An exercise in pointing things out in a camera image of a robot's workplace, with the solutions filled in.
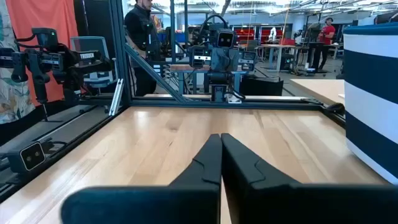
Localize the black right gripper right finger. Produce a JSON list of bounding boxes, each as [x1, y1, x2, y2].
[[221, 133, 398, 224]]

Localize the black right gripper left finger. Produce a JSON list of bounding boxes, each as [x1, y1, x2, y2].
[[60, 133, 223, 224]]

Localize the navy white striped fabric bin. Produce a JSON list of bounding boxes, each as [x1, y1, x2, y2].
[[343, 22, 398, 186]]

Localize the black vented equipment box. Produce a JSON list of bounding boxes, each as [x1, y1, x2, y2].
[[238, 50, 258, 73], [187, 45, 213, 70]]

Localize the red storage shelf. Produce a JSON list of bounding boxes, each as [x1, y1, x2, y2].
[[260, 27, 296, 45], [233, 26, 256, 43]]

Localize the grey background table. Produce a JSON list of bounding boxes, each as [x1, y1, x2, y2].
[[257, 43, 312, 74]]

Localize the person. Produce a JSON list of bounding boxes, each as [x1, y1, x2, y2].
[[312, 17, 336, 72], [123, 0, 163, 97]]

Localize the light wooden desk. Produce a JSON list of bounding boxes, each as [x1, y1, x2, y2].
[[289, 78, 346, 106]]

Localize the grey office chair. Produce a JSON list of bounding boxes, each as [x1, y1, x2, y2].
[[70, 36, 116, 94]]

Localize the orange hanging curtain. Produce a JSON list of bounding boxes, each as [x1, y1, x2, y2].
[[5, 0, 79, 106]]

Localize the patterned hanging cloth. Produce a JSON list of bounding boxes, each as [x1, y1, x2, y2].
[[0, 0, 35, 125]]

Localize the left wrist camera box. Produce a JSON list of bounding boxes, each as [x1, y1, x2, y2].
[[216, 29, 236, 49]]

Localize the black aluminium table frame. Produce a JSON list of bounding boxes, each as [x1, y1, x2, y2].
[[0, 0, 346, 203]]

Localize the silver metal bracket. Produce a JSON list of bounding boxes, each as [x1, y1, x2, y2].
[[108, 78, 124, 117]]

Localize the table-level camera box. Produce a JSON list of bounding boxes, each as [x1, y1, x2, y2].
[[6, 141, 47, 174]]

